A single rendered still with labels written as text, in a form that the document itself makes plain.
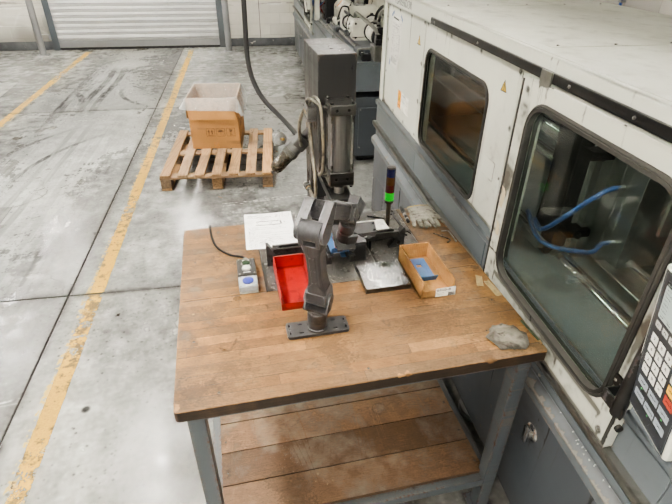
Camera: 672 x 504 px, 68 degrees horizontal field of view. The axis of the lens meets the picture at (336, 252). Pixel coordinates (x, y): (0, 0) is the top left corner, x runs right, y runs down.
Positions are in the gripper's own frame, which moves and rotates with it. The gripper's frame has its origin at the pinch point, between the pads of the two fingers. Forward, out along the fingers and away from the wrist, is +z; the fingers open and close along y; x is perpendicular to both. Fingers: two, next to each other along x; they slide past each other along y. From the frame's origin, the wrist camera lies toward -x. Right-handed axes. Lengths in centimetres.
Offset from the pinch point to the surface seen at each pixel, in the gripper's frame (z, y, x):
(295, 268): 11.2, -0.6, 16.1
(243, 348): -7, -34, 38
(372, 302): -1.0, -22.6, -6.9
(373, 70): 159, 260, -104
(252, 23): 512, 777, -42
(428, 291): -4.6, -22.6, -26.6
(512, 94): -39, 34, -63
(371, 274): 3.9, -10.0, -10.4
